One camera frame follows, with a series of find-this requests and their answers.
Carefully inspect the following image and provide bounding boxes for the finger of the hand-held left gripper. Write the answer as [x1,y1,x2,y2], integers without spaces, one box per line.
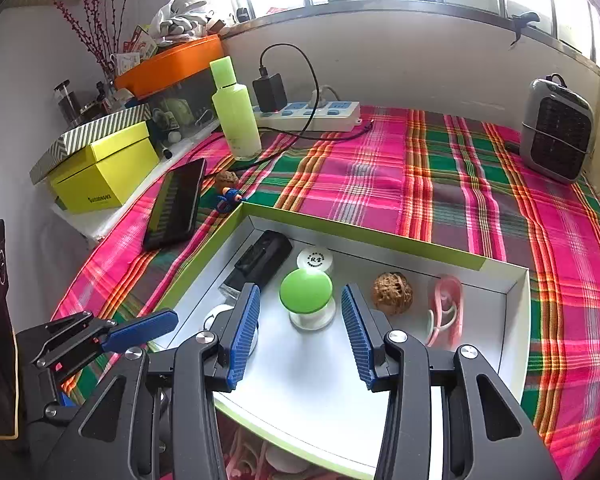
[30,309,179,368]
[27,391,87,429]

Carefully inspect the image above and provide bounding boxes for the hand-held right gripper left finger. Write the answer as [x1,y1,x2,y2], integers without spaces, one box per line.
[42,282,262,480]

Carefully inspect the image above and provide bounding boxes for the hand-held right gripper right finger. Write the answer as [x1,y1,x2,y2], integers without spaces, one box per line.
[341,282,563,480]

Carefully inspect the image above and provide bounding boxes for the white mushroom-shaped gadget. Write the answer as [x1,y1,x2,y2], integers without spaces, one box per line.
[202,304,258,356]

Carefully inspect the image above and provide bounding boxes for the green-topped white knob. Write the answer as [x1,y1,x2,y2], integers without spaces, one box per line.
[279,267,337,332]

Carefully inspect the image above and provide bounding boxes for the black handheld device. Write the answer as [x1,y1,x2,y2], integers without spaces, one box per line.
[219,230,293,298]

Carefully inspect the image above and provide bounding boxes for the green and white cardboard box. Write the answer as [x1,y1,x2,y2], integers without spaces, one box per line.
[147,202,531,480]

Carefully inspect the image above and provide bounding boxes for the small white round jar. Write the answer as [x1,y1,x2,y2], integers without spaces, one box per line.
[296,246,335,277]

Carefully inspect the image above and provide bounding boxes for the pink plastic clip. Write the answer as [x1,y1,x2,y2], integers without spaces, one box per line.
[425,275,465,348]

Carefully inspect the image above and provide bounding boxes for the black smartphone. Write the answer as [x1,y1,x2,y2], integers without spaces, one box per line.
[142,158,208,252]

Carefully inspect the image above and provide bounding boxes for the blue orange key charm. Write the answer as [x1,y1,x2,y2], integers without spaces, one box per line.
[216,186,246,213]

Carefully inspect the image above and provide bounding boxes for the yellow cardboard box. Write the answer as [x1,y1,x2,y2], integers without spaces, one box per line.
[47,121,161,213]

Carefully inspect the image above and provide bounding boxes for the pink green plaid tablecloth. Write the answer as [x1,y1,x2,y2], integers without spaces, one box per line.
[55,105,600,480]

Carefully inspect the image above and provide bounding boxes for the grey white striped box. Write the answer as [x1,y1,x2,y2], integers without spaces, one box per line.
[29,104,152,184]

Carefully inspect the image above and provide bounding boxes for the light green plastic bottle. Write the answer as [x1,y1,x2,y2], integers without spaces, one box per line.
[209,57,263,162]

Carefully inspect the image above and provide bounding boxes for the white blue power strip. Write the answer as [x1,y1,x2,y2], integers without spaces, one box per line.
[252,85,362,133]

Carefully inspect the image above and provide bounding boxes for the clear storage case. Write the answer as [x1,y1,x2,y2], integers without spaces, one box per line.
[145,72,227,133]

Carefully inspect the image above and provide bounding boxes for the glass jar with lid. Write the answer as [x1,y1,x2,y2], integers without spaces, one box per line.
[54,79,86,128]

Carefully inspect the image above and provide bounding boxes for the black charger plug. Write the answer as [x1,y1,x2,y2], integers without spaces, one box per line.
[252,73,288,113]

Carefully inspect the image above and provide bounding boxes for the orange plastic tray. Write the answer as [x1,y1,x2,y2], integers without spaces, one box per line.
[114,34,226,100]

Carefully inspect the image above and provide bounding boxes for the red flower branches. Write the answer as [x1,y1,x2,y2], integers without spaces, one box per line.
[47,0,131,86]

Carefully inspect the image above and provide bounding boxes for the grey small fan heater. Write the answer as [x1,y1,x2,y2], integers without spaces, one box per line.
[519,74,597,184]

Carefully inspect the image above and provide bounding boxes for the colourful packets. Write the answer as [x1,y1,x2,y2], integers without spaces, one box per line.
[111,25,158,78]

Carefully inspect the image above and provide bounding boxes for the white gloves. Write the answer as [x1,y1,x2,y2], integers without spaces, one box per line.
[150,0,216,41]

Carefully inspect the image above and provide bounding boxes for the black clip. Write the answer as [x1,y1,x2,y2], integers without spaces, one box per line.
[509,11,541,51]

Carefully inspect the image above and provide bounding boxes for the black charging cable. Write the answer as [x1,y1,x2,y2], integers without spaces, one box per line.
[200,42,376,181]

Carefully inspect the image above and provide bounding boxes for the window frame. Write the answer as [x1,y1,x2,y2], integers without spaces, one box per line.
[185,0,600,68]

